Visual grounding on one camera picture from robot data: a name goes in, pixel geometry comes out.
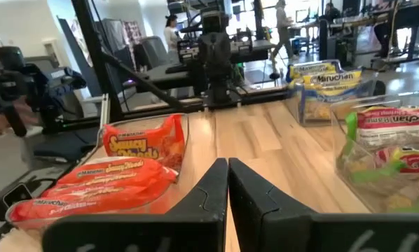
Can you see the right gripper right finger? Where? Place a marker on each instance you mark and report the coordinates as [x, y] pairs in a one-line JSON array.
[[283, 231]]

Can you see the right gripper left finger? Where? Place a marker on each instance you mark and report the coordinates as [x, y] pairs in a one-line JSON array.
[[160, 234]]

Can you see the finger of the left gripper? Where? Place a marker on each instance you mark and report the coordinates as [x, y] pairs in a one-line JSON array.
[[206, 52], [223, 52]]

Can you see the orange Maruchan noodle pack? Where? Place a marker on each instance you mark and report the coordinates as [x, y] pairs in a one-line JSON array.
[[118, 171], [66, 208], [143, 143], [90, 192]]

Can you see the clear plastic bin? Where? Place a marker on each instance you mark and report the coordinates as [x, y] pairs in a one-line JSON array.
[[337, 115], [297, 112], [136, 120]]

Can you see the blue Maruchan noodle pack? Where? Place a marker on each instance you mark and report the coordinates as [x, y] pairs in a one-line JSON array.
[[332, 78], [311, 66]]

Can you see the green Maruchan noodle pack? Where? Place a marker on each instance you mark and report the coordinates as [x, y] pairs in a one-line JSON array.
[[370, 175], [391, 119], [416, 162]]

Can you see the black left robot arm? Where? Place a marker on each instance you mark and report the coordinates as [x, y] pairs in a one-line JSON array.
[[220, 91]]

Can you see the person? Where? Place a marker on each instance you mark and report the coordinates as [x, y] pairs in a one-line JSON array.
[[331, 13], [171, 35], [283, 24]]

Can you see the grey office chair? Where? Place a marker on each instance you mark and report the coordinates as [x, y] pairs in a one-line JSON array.
[[153, 49]]

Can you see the black background desk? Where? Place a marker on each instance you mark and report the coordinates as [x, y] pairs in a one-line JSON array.
[[409, 15]]

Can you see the person's hand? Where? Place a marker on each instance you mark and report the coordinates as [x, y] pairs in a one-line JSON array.
[[3, 120]]

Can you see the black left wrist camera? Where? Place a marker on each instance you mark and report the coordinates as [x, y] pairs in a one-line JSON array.
[[214, 21]]

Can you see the black aluminium rig frame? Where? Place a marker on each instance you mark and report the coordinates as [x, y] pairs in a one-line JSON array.
[[97, 70]]

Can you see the small black camera box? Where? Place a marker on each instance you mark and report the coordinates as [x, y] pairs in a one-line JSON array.
[[38, 178]]

